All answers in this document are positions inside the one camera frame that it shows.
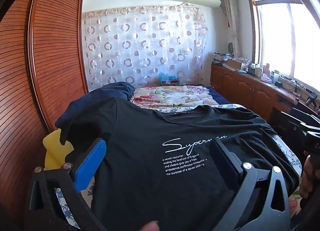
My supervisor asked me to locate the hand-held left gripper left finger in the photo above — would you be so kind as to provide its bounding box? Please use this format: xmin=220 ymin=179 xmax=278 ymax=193
xmin=25 ymin=138 xmax=108 ymax=231

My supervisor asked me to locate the open cardboard box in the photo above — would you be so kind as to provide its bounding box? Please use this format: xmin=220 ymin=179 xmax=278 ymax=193
xmin=226 ymin=59 xmax=247 ymax=70

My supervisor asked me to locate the navy bed sheet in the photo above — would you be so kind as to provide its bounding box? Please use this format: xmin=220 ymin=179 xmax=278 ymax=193
xmin=185 ymin=85 xmax=233 ymax=105

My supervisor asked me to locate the white window curtain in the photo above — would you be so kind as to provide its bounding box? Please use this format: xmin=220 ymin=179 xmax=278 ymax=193
xmin=221 ymin=0 xmax=242 ymax=58

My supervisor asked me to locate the person's right hand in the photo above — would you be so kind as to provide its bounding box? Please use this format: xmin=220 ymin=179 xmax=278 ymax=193
xmin=299 ymin=151 xmax=320 ymax=199

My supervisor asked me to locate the floral blanket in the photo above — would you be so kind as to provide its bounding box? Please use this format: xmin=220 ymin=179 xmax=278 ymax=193
xmin=130 ymin=85 xmax=213 ymax=112

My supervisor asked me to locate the tangle of black cables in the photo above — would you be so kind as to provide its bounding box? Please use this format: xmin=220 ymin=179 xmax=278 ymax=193
xmin=284 ymin=79 xmax=307 ymax=96

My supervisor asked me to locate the person's left hand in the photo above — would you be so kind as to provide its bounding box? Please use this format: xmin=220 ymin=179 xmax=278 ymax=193
xmin=139 ymin=221 xmax=160 ymax=231

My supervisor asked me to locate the yellow pillow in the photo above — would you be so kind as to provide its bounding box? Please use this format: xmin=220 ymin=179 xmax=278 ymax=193
xmin=42 ymin=129 xmax=74 ymax=170

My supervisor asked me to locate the wooden framed window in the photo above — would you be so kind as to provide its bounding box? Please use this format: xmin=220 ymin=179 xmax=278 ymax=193
xmin=247 ymin=0 xmax=320 ymax=92

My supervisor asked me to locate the small cardboard box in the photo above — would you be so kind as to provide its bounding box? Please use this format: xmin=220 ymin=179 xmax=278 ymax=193
xmin=158 ymin=76 xmax=180 ymax=87

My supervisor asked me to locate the navy folded cloth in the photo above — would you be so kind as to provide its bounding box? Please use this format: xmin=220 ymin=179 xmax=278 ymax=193
xmin=60 ymin=81 xmax=135 ymax=122

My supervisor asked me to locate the pink container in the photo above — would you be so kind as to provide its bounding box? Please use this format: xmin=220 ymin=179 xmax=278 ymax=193
xmin=260 ymin=63 xmax=272 ymax=83

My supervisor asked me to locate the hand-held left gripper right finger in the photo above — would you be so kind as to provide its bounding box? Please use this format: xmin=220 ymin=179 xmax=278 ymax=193
xmin=209 ymin=141 xmax=292 ymax=231

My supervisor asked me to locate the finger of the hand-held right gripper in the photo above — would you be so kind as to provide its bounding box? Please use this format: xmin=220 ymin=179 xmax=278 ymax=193
xmin=280 ymin=111 xmax=304 ymax=134

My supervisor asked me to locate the sheer circle-patterned curtain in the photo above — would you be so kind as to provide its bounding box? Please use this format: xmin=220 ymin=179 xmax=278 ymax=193
xmin=82 ymin=6 xmax=209 ymax=92

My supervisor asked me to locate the pile of clutter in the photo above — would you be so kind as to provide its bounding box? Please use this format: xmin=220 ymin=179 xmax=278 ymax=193
xmin=213 ymin=51 xmax=231 ymax=65

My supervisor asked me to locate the blue and white floral bedsheet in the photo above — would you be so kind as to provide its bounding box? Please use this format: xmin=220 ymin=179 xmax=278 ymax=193
xmin=54 ymin=102 xmax=304 ymax=231

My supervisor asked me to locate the black printed t-shirt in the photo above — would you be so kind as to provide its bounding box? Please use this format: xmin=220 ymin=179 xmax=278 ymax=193
xmin=55 ymin=97 xmax=299 ymax=231

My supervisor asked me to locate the long wooden cabinet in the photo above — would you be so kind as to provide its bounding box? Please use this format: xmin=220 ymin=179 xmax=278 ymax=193
xmin=210 ymin=64 xmax=313 ymax=122

